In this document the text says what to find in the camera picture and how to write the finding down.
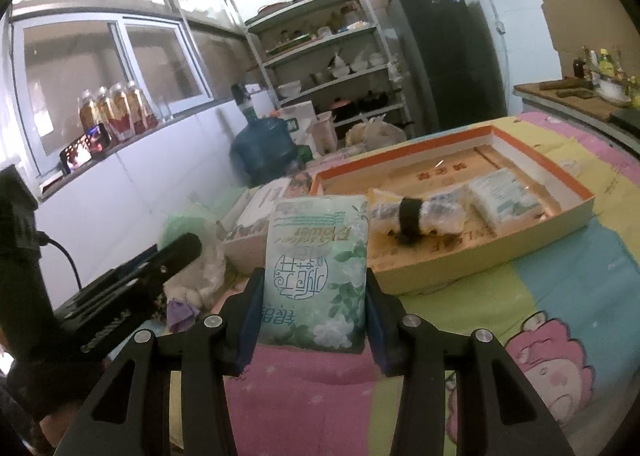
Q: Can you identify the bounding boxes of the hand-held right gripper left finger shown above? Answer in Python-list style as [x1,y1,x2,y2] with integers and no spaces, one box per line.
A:
[62,267,266,456]

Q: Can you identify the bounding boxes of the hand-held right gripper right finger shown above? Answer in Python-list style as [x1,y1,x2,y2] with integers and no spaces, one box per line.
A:
[366,280,576,456]

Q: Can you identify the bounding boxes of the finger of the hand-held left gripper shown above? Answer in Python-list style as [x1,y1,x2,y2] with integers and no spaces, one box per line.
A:
[107,232,203,297]

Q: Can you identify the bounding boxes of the mint green round cushion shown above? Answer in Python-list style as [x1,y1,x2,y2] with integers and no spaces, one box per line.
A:
[160,208,221,262]

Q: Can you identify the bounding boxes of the plush bear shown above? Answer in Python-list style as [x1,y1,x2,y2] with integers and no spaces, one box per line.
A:
[160,236,228,333]

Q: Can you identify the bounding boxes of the green floral tissue pack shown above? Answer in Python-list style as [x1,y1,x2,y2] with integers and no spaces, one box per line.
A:
[259,195,371,356]

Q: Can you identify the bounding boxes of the orange cardboard box tray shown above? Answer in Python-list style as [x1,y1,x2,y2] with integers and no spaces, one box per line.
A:
[309,125,597,296]

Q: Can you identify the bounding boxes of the floral tissue box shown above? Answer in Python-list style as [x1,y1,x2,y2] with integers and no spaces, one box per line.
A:
[220,175,321,273]

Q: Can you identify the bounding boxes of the phone with lit screen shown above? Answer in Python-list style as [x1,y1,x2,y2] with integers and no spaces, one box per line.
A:
[59,135,93,174]

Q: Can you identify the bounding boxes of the clear pack with blue print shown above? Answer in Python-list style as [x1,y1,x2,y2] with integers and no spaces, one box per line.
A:
[369,188,471,244]

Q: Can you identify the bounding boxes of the blue water jug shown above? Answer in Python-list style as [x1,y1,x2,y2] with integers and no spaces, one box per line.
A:
[230,116,301,187]

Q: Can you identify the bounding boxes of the black water pump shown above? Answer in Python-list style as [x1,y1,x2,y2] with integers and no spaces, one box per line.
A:
[231,83,252,113]

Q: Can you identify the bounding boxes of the white sack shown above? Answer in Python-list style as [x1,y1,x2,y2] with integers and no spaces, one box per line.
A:
[277,103,318,152]

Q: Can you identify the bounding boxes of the white tissue pack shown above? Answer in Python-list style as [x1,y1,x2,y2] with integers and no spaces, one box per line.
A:
[467,168,546,236]

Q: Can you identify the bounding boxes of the sliding window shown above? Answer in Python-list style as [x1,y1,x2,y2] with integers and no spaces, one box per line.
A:
[12,13,216,177]

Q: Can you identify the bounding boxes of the plastic bag with food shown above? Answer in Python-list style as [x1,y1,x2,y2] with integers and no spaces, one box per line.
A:
[345,117,407,149]

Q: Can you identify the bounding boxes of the black cooking pot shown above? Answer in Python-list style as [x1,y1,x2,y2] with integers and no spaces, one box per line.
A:
[355,91,396,112]

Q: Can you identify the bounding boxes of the grey metal shelf rack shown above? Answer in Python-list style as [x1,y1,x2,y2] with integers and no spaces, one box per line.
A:
[245,0,413,137]

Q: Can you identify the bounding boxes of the dark refrigerator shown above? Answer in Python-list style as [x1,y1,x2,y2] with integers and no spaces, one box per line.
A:
[387,0,508,129]

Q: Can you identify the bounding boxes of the kitchen counter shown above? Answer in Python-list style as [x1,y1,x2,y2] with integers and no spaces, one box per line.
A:
[512,80,640,154]

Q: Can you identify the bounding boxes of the black induction cooker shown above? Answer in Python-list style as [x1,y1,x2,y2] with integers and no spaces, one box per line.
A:
[609,108,640,137]

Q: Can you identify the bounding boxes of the white bowl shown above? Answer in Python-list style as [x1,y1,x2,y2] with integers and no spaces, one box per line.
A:
[596,80,632,103]

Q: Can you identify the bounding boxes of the black cable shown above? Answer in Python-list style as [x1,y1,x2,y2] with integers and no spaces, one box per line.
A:
[37,231,85,289]

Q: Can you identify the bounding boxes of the cardboard wall sheets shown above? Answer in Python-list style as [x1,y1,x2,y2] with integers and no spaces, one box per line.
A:
[534,0,632,82]

